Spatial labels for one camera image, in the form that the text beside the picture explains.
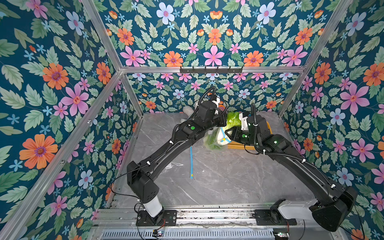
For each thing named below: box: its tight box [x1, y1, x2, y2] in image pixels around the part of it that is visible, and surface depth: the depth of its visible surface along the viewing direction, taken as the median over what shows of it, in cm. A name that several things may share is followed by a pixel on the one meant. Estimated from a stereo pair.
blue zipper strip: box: [190, 146, 194, 179], surface depth 92 cm
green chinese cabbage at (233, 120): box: [225, 111, 242, 130], surface depth 72 cm
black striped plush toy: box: [218, 101, 226, 112], surface depth 117 cm
